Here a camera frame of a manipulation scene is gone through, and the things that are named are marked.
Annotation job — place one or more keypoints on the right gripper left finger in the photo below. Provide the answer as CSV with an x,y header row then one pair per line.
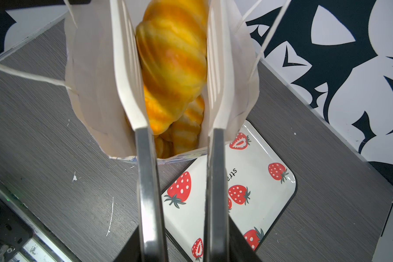
x,y
129,83

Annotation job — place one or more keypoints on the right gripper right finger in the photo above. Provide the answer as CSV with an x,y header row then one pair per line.
x,y
221,91

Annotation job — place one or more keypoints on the croissant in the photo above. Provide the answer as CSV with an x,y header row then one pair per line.
x,y
164,149
184,133
172,47

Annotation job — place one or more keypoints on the white floral paper bag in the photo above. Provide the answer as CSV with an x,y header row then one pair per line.
x,y
91,83

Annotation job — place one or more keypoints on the white strawberry tray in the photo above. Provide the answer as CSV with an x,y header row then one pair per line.
x,y
260,187

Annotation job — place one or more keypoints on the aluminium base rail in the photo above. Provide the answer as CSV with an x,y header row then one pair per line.
x,y
24,238

